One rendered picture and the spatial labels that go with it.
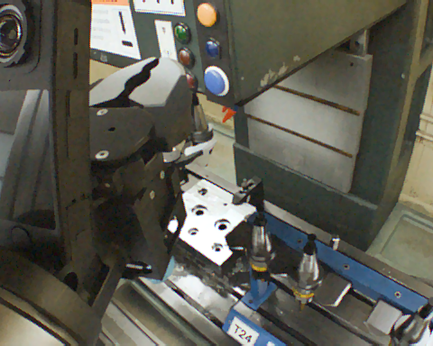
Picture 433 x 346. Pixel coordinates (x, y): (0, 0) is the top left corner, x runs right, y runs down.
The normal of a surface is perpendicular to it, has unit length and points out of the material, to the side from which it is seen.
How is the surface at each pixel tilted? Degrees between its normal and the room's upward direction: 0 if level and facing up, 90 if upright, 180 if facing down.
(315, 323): 0
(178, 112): 0
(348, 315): 0
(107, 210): 90
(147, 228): 90
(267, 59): 90
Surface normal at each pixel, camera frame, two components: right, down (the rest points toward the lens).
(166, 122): -0.11, -0.76
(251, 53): 0.73, 0.37
